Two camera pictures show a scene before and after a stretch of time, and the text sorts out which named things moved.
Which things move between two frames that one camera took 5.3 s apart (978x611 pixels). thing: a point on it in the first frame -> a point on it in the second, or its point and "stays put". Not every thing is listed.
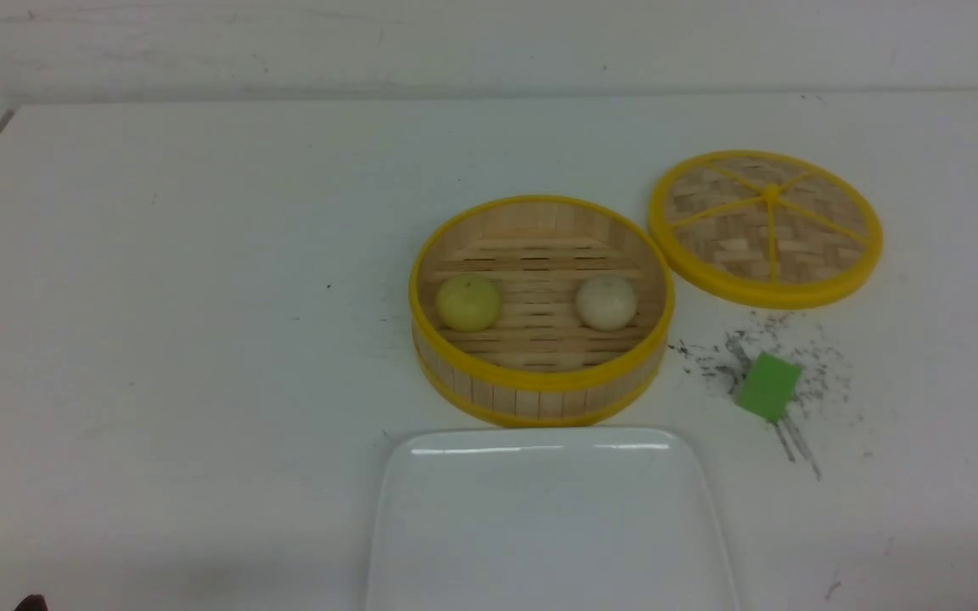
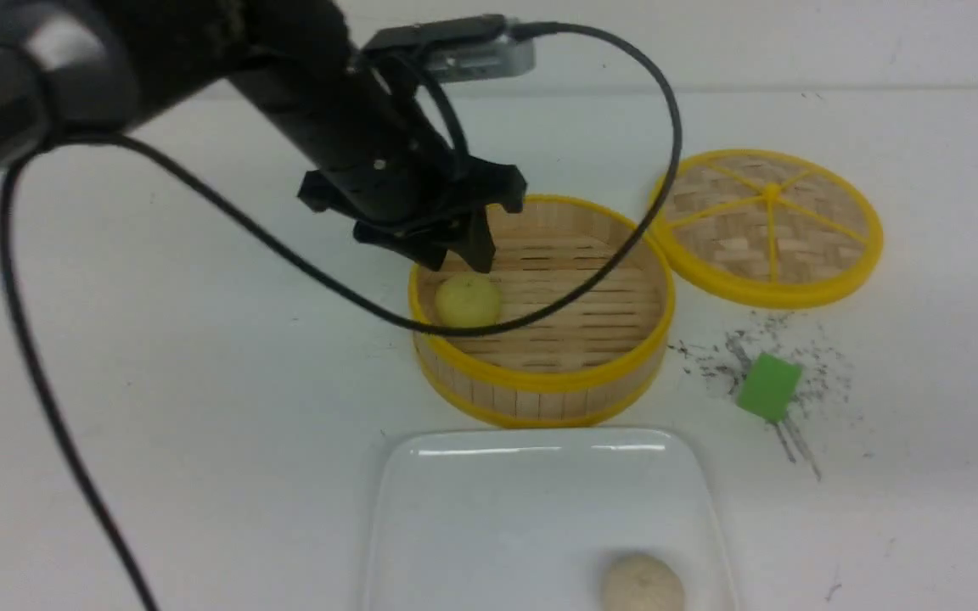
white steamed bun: (605, 303) -> (642, 582)
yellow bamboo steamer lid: (760, 230) stays put
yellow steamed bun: (468, 303) stays put
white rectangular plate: (546, 518) stays put
